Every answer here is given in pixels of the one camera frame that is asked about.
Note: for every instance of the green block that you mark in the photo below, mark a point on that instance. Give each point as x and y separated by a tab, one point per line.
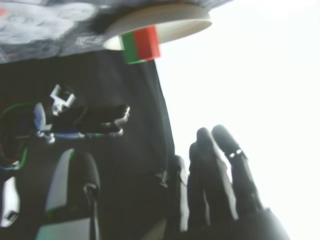
128	48

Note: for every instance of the red block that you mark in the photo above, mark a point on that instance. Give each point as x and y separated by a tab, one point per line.
147	42

